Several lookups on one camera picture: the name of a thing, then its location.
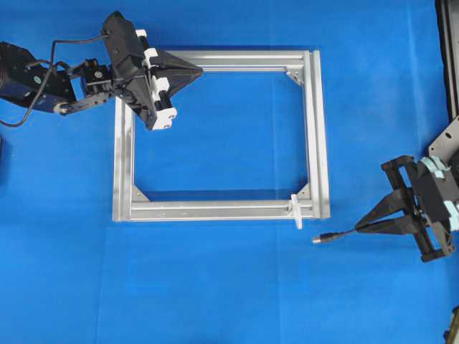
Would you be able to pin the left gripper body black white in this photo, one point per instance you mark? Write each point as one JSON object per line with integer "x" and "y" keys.
{"x": 136, "y": 91}

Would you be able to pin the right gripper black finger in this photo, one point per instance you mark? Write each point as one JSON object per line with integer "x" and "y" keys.
{"x": 397, "y": 226}
{"x": 398, "y": 200}

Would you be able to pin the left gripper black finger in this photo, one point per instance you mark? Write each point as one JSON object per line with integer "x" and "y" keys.
{"x": 166, "y": 84}
{"x": 168, "y": 65}

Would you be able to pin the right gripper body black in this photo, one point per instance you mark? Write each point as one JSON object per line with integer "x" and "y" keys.
{"x": 436, "y": 240}

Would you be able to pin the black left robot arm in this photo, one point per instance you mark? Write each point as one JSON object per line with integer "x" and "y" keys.
{"x": 53, "y": 86}

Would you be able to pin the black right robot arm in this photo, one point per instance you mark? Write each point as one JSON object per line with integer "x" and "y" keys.
{"x": 423, "y": 203}

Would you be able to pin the white zip tie loop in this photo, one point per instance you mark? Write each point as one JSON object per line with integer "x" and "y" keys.
{"x": 294, "y": 210}

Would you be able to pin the blue table cloth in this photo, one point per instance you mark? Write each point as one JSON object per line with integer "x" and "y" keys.
{"x": 70, "y": 274}

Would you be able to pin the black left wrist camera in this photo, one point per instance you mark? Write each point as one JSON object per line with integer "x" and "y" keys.
{"x": 122, "y": 44}

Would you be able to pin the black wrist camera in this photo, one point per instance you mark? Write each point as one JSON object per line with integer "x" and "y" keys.
{"x": 434, "y": 185}
{"x": 122, "y": 44}

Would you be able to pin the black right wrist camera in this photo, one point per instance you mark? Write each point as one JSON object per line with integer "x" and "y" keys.
{"x": 434, "y": 185}

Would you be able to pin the grey metal base plate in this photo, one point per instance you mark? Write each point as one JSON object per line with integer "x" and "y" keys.
{"x": 447, "y": 143}

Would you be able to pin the aluminium extrusion frame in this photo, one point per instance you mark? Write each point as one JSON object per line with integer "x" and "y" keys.
{"x": 304, "y": 68}

